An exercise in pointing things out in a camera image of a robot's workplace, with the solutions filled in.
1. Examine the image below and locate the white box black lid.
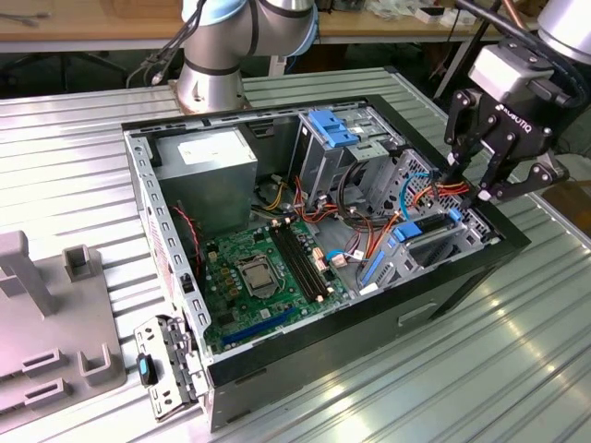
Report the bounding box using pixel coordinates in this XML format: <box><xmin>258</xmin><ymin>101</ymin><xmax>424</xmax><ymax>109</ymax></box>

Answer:
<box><xmin>414</xmin><ymin>5</ymin><xmax>447</xmax><ymax>24</ymax></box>

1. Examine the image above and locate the wooden desk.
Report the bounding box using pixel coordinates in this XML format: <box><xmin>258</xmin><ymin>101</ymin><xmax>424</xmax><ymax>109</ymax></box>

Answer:
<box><xmin>0</xmin><ymin>0</ymin><xmax>546</xmax><ymax>54</ymax></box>

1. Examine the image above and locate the brown cardboard box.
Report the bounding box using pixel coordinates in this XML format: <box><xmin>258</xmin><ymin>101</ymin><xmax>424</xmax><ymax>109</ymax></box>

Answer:
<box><xmin>542</xmin><ymin>184</ymin><xmax>591</xmax><ymax>232</ymax></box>

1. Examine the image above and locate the yellow black power wire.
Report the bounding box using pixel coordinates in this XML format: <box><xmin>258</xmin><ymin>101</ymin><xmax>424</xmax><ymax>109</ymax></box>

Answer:
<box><xmin>256</xmin><ymin>173</ymin><xmax>300</xmax><ymax>218</ymax></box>

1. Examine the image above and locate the plain white box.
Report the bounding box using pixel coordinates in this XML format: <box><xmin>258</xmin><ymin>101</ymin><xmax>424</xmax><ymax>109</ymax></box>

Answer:
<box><xmin>440</xmin><ymin>11</ymin><xmax>476</xmax><ymax>28</ymax></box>

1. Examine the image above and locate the thick black sleeved cable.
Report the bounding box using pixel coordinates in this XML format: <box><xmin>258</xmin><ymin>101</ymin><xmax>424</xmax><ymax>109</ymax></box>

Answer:
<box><xmin>453</xmin><ymin>0</ymin><xmax>588</xmax><ymax>111</ymax></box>

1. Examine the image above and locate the blue data wire black plug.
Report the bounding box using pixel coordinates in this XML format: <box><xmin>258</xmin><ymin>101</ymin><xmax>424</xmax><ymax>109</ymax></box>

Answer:
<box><xmin>398</xmin><ymin>171</ymin><xmax>440</xmax><ymax>219</ymax></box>

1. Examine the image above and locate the red black twisted wire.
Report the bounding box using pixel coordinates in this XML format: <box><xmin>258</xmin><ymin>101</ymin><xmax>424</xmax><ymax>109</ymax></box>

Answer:
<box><xmin>170</xmin><ymin>205</ymin><xmax>204</xmax><ymax>281</ymax></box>

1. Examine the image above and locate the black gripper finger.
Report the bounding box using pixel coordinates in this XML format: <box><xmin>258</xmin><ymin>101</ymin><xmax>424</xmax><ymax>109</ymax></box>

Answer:
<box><xmin>477</xmin><ymin>131</ymin><xmax>570</xmax><ymax>203</ymax></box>
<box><xmin>442</xmin><ymin>90</ymin><xmax>499</xmax><ymax>210</ymax></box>

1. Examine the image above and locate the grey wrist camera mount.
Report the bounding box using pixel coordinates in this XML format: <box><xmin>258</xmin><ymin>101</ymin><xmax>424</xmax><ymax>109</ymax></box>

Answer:
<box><xmin>467</xmin><ymin>44</ymin><xmax>555</xmax><ymax>101</ymax></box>

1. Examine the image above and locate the blue plastic drive bracket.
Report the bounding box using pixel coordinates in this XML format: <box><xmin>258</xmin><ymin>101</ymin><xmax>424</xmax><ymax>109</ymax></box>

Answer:
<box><xmin>308</xmin><ymin>109</ymin><xmax>361</xmax><ymax>149</ymax></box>

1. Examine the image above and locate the CPU socket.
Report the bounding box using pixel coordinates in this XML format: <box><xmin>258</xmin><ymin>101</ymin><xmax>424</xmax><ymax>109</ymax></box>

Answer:
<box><xmin>234</xmin><ymin>252</ymin><xmax>284</xmax><ymax>300</ymax></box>

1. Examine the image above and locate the orange red power wire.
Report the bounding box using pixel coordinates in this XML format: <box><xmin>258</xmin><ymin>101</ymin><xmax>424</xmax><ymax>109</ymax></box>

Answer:
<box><xmin>413</xmin><ymin>180</ymin><xmax>468</xmax><ymax>211</ymax></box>

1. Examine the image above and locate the grey parts rack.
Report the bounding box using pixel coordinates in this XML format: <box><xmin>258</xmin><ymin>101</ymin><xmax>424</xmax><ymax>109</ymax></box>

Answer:
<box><xmin>0</xmin><ymin>229</ymin><xmax>128</xmax><ymax>424</ymax></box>

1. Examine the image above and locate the black PC case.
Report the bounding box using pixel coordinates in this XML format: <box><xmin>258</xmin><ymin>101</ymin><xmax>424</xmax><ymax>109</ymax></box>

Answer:
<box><xmin>120</xmin><ymin>93</ymin><xmax>532</xmax><ymax>434</ymax></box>

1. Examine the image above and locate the grey power supply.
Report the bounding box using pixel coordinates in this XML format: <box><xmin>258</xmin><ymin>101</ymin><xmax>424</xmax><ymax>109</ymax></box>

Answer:
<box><xmin>153</xmin><ymin>126</ymin><xmax>259</xmax><ymax>241</ymax></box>

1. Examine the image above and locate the silver hinged slot bracket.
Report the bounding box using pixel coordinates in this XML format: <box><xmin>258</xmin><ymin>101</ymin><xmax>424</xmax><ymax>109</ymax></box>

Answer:
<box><xmin>132</xmin><ymin>313</ymin><xmax>210</xmax><ymax>422</ymax></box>

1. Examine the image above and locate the light blue wire white plug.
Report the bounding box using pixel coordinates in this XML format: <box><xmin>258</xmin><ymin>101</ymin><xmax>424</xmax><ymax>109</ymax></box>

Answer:
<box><xmin>325</xmin><ymin>247</ymin><xmax>371</xmax><ymax>268</ymax></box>

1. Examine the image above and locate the black stand pole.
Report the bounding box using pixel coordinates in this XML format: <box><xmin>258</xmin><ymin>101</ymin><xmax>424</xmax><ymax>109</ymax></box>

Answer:
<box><xmin>466</xmin><ymin>0</ymin><xmax>505</xmax><ymax>55</ymax></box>

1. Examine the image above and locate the copper coloured tube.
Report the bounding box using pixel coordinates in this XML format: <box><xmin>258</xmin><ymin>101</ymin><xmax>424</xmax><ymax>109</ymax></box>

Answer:
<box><xmin>501</xmin><ymin>0</ymin><xmax>527</xmax><ymax>31</ymax></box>

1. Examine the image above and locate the black RAM slot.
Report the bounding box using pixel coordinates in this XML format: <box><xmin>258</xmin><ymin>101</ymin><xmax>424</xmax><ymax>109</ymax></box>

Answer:
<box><xmin>270</xmin><ymin>223</ymin><xmax>316</xmax><ymax>305</ymax></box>
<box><xmin>281</xmin><ymin>221</ymin><xmax>329</xmax><ymax>299</ymax></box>
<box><xmin>274</xmin><ymin>222</ymin><xmax>321</xmax><ymax>304</ymax></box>
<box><xmin>285</xmin><ymin>219</ymin><xmax>335</xmax><ymax>295</ymax></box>

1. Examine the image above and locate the orange red wire harness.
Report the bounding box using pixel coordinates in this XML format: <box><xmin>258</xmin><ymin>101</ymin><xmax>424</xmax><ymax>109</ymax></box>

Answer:
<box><xmin>291</xmin><ymin>154</ymin><xmax>404</xmax><ymax>273</ymax></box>

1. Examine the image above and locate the metal optical drive cage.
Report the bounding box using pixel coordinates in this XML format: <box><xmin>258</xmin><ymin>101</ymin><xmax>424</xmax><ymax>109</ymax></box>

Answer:
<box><xmin>295</xmin><ymin>108</ymin><xmax>400</xmax><ymax>207</ymax></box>

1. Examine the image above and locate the blue expansion slot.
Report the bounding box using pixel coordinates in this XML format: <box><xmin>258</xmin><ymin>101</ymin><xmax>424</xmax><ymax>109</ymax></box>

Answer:
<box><xmin>221</xmin><ymin>306</ymin><xmax>297</xmax><ymax>347</ymax></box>

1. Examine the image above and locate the silver CPU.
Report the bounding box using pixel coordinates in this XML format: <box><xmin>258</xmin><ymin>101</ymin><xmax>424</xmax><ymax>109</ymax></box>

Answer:
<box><xmin>244</xmin><ymin>264</ymin><xmax>274</xmax><ymax>292</ymax></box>

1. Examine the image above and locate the perforated metal disk bay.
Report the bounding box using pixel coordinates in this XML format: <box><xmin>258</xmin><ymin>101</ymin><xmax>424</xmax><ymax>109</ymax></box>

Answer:
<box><xmin>358</xmin><ymin>148</ymin><xmax>504</xmax><ymax>296</ymax></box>

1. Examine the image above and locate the black latch blue face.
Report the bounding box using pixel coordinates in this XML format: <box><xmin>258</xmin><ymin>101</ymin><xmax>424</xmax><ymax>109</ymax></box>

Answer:
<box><xmin>135</xmin><ymin>353</ymin><xmax>159</xmax><ymax>387</ymax></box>

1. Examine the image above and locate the green motherboard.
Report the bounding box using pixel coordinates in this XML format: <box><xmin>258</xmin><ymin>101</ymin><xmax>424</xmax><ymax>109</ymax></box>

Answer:
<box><xmin>202</xmin><ymin>216</ymin><xmax>355</xmax><ymax>357</ymax></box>

